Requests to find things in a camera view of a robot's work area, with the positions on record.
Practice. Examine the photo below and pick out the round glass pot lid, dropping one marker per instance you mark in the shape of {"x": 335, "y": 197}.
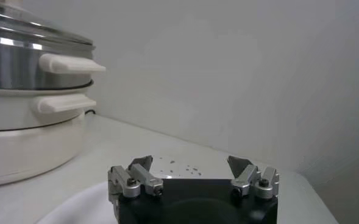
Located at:
{"x": 20, "y": 18}

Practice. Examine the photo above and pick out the white round plate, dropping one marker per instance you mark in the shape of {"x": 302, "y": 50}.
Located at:
{"x": 84, "y": 207}

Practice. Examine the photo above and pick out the white electric cooker pot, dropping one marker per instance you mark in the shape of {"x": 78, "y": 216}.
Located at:
{"x": 30, "y": 146}

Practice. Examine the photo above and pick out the stainless steel steamer basket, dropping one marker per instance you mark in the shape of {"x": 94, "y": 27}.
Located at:
{"x": 14, "y": 67}

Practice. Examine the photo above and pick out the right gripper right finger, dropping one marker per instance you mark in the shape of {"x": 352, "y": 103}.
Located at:
{"x": 258, "y": 182}

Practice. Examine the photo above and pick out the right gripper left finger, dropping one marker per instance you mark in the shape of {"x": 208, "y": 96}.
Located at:
{"x": 130, "y": 182}

